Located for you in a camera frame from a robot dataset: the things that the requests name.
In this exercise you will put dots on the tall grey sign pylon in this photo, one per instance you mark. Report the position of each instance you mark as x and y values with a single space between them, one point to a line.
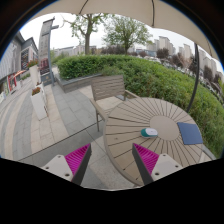
45 69

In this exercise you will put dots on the left bare tree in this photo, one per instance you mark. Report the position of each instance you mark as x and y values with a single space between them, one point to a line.
84 25

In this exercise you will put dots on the white and teal computer mouse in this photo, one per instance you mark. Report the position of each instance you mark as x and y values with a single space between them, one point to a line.
149 133

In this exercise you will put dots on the white planter box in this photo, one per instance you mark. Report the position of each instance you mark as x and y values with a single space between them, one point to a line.
37 99
35 75

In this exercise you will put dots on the white planter box far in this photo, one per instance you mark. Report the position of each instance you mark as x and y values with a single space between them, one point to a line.
35 75

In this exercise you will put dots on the white planter box near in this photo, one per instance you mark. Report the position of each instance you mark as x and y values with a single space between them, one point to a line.
37 99

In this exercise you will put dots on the green trimmed hedge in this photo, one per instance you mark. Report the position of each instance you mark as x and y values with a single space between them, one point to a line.
151 79

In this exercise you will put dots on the wooden slatted chair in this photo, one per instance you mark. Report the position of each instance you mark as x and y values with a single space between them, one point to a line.
104 87

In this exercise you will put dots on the grey shopfront building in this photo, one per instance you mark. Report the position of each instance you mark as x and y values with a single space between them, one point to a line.
15 59

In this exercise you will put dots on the right leafy tree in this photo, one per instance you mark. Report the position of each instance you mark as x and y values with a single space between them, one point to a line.
126 32

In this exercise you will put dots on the round wooden slatted table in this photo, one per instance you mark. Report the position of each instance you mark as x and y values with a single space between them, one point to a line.
155 124

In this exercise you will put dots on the blue mouse pad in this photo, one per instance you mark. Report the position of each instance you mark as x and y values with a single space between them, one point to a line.
190 133

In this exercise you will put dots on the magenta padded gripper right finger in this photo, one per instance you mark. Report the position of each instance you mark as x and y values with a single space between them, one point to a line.
152 166

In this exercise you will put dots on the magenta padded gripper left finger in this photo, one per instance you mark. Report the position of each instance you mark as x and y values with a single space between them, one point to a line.
71 167

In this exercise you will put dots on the grey stone hedge planter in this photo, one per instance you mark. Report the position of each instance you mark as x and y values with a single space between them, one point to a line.
75 83

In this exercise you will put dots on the beige patio umbrella canopy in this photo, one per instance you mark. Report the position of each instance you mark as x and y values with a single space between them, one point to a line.
155 13

